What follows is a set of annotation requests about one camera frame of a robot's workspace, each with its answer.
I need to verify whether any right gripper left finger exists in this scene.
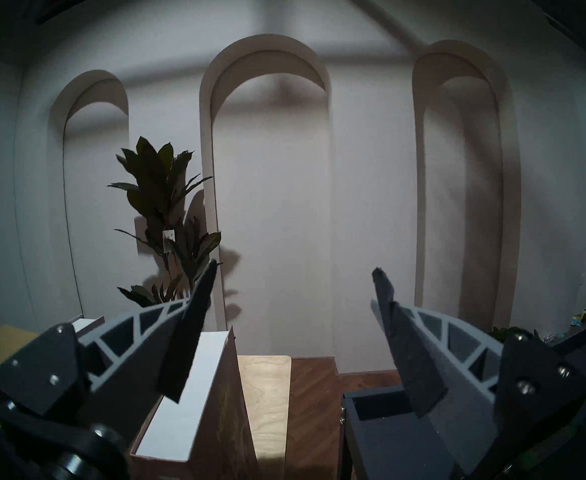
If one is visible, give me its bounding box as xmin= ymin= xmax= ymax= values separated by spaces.
xmin=0 ymin=259 xmax=219 ymax=450

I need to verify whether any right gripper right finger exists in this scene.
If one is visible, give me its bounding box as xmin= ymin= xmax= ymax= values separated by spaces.
xmin=371 ymin=267 xmax=586 ymax=477

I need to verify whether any large grey SPECIAL ISSUE book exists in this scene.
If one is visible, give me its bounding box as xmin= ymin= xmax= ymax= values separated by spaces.
xmin=70 ymin=315 xmax=106 ymax=337

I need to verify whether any black metal shelf cart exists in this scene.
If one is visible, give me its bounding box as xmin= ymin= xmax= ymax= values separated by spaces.
xmin=340 ymin=318 xmax=586 ymax=480

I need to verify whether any brown HOMES book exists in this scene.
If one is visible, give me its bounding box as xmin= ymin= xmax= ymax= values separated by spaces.
xmin=129 ymin=325 xmax=259 ymax=480

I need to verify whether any tall green potted plant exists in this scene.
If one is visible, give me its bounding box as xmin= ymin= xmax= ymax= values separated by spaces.
xmin=108 ymin=136 xmax=222 ymax=309

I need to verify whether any light wooden display table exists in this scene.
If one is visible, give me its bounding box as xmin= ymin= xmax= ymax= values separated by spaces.
xmin=0 ymin=324 xmax=292 ymax=460

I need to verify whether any small green leafy plant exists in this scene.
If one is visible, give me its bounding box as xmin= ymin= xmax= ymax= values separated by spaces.
xmin=491 ymin=325 xmax=539 ymax=344

